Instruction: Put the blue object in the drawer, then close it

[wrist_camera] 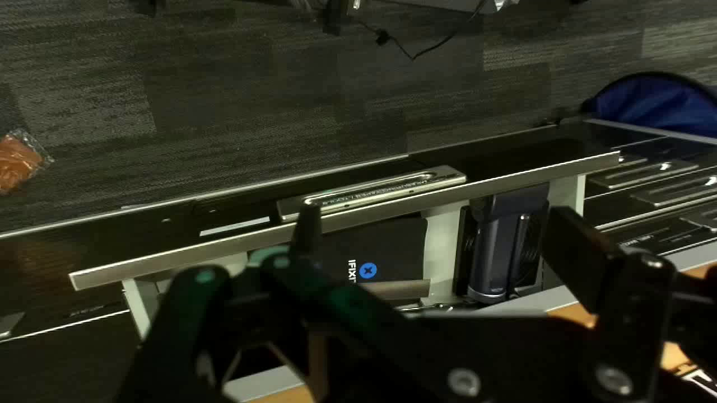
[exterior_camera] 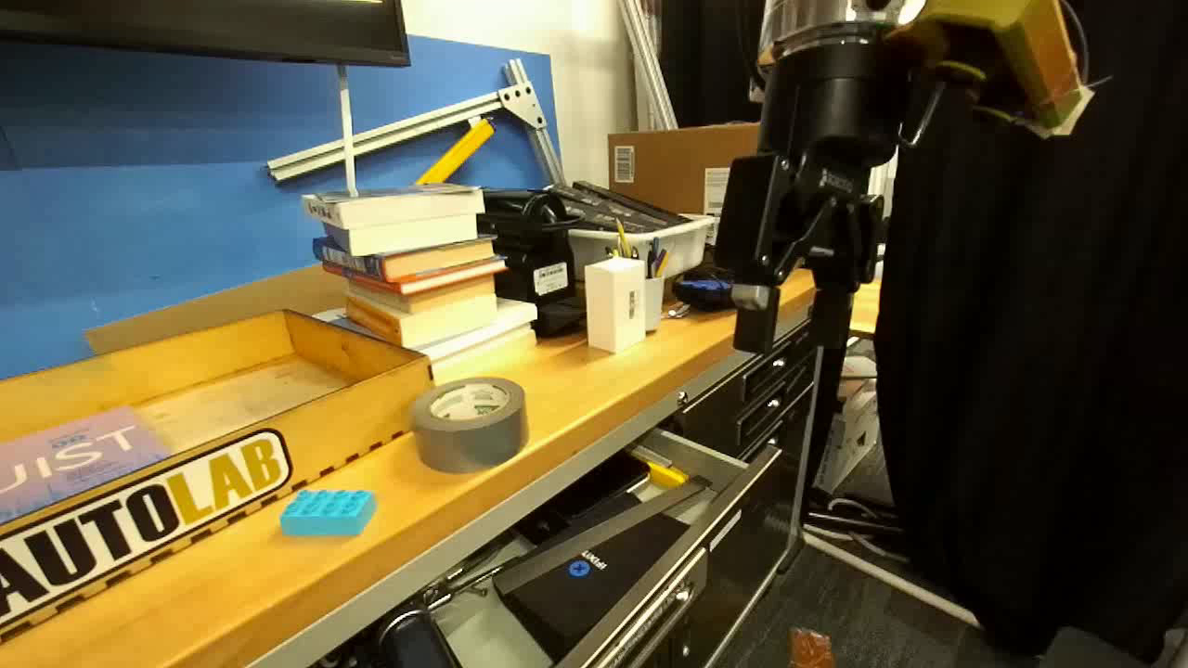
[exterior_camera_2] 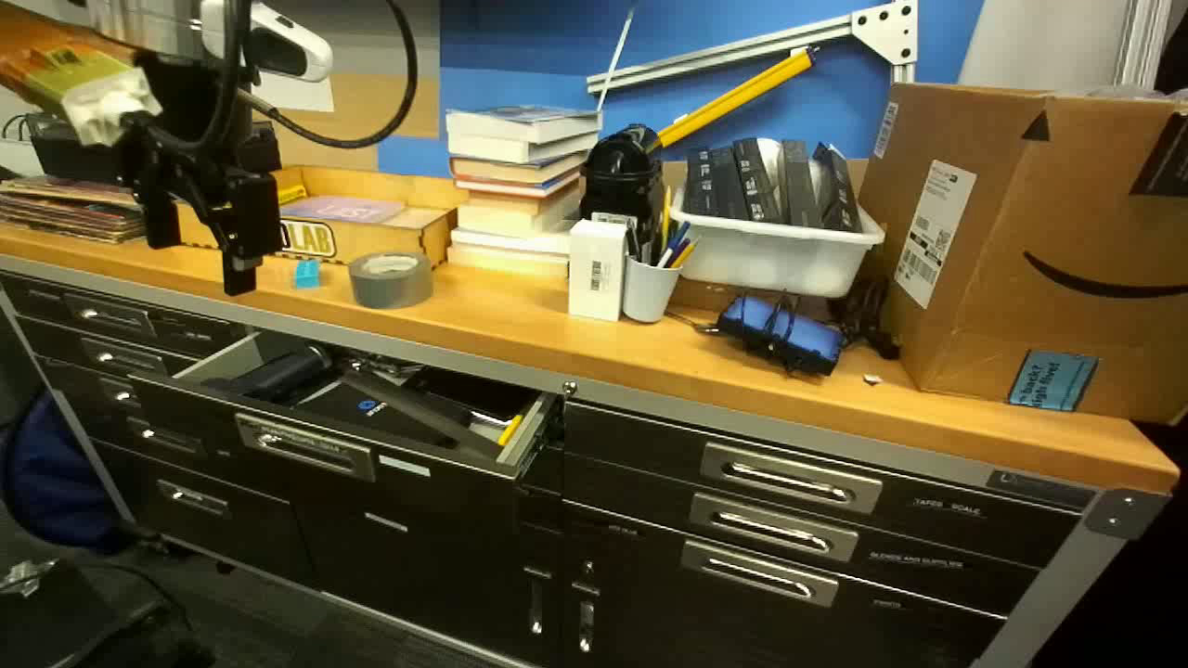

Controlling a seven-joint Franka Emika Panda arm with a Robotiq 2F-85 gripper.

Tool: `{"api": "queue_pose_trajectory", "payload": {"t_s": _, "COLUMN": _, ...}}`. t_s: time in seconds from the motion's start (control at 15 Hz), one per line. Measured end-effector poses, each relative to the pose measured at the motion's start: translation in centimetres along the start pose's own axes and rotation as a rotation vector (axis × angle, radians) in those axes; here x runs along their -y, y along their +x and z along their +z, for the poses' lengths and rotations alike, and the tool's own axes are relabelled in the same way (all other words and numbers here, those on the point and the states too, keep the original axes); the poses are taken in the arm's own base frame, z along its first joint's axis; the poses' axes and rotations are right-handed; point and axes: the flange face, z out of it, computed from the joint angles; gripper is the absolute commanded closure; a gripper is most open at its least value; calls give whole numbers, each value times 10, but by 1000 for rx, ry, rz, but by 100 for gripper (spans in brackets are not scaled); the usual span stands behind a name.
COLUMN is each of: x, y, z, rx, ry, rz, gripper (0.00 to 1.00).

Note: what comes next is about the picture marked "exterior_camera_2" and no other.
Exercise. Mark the pink paper sheet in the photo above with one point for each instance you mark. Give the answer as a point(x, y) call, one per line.
point(341, 210)

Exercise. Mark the pens bundle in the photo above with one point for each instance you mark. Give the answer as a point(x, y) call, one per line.
point(664, 246)

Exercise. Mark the black metal workbench cabinet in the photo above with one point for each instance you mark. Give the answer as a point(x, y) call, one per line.
point(694, 605)

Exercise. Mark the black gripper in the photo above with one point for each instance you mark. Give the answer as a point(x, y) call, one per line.
point(245, 187)

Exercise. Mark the black drawer with white label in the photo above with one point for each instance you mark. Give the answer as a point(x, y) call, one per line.
point(337, 439)

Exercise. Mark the wide white book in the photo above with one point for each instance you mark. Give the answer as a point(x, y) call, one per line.
point(507, 246)

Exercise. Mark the yellow taped wrist attachment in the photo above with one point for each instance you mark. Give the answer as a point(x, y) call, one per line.
point(100, 95)

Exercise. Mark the yellow item in drawer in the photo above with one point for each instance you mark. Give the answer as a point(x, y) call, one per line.
point(493, 427)

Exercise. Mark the white pen cup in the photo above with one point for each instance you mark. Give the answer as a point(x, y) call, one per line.
point(649, 292)

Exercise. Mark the flat cardboard tray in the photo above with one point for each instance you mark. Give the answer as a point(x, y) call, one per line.
point(373, 235)

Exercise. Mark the thick white book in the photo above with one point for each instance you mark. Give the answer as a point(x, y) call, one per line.
point(523, 131)

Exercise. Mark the large cardboard shipping box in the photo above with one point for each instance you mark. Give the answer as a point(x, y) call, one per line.
point(1051, 235)

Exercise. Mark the black tool in drawer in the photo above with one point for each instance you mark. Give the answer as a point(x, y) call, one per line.
point(287, 372)

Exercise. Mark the grey crumpled floor object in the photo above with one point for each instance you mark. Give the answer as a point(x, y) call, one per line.
point(29, 576)

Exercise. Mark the white book with pale spine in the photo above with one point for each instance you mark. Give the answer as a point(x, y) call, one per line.
point(518, 211)

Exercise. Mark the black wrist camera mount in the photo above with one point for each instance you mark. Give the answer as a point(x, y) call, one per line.
point(162, 161)

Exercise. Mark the blue chair seat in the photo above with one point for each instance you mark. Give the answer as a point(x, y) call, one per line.
point(51, 484)

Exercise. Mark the thin white rod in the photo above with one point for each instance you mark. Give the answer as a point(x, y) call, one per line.
point(613, 65)

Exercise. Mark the stack of magazines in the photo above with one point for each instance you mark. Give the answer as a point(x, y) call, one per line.
point(69, 204)

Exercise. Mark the small blue object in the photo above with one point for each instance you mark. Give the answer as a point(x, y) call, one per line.
point(306, 273)

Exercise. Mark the long dark tool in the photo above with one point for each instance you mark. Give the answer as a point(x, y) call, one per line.
point(413, 404)

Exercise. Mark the grey duct tape roll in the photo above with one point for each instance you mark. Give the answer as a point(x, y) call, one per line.
point(392, 279)

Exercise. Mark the white plastic bin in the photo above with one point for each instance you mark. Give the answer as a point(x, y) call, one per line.
point(780, 257)

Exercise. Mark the black organizer trays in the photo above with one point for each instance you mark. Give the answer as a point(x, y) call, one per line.
point(767, 184)

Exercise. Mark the white paper strip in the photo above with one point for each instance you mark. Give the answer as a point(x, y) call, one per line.
point(303, 95)

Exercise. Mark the small white carton box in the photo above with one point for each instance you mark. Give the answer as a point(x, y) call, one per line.
point(595, 270)

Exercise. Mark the blue sticky card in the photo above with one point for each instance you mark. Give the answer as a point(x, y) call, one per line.
point(1051, 378)

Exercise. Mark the aluminium angle bracket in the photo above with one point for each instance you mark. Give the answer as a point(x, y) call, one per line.
point(767, 43)

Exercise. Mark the blue fabric pouch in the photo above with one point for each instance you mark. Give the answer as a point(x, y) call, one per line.
point(780, 335)

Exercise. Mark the thin tan book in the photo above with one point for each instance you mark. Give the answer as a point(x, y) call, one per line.
point(523, 171)

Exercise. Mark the grey metal leg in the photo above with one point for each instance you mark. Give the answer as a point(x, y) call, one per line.
point(60, 409)

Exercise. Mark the small metal screw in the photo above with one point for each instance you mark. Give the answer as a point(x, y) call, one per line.
point(872, 378)

